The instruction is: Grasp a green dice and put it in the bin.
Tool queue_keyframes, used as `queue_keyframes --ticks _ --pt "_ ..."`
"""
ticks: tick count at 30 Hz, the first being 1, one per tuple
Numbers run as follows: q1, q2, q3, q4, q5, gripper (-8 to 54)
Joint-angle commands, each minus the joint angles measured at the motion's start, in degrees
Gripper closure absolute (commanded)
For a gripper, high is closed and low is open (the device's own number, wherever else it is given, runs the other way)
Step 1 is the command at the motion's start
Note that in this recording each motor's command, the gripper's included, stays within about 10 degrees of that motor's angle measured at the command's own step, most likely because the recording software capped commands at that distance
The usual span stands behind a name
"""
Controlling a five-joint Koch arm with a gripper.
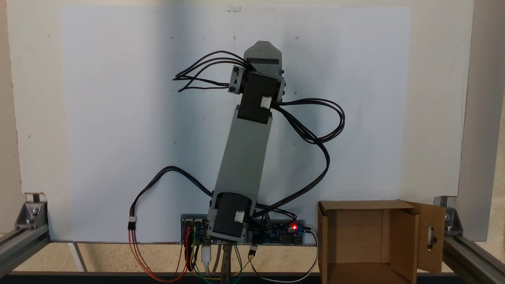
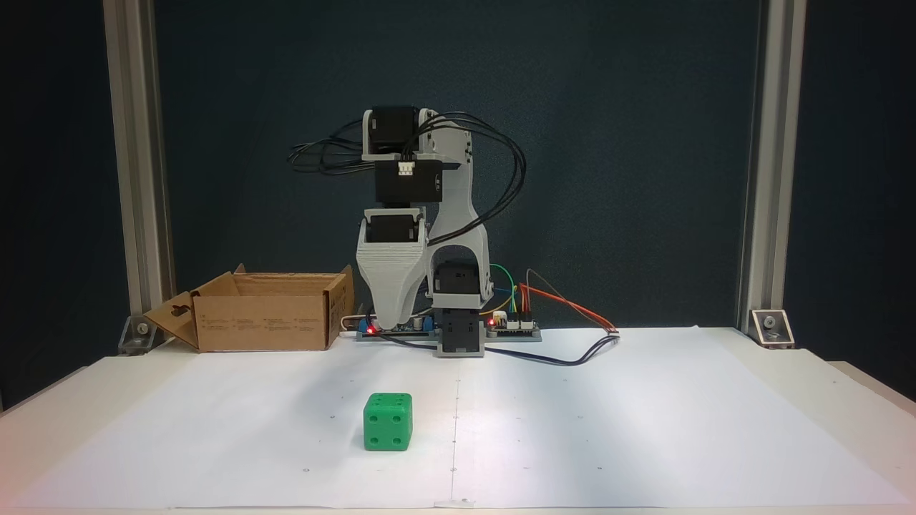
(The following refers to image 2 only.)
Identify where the circuit board with jumper wires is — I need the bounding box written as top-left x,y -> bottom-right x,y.
485,312 -> 542,343

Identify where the black power cable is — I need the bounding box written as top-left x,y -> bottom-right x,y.
364,309 -> 440,352

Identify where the black arm motor cable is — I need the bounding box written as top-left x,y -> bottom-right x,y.
288,120 -> 377,177

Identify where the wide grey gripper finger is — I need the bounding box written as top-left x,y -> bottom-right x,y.
356,243 -> 429,332

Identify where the green die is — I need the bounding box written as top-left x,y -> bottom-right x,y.
363,392 -> 414,452

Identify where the aluminium frame post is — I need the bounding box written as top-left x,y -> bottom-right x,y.
736,0 -> 808,334
102,0 -> 177,338

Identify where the brown cardboard box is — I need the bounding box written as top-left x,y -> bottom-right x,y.
143,264 -> 356,353

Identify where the blue circuit board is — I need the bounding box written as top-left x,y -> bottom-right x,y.
356,313 -> 439,343

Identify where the orange wire bundle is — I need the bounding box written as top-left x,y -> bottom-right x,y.
518,282 -> 620,334

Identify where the green jumper wire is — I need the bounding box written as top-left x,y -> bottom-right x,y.
489,264 -> 519,315

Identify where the black gripper motor cable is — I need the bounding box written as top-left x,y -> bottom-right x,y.
411,110 -> 528,248

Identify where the metal corner bracket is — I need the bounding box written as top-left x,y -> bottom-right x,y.
117,313 -> 160,355
749,308 -> 796,350

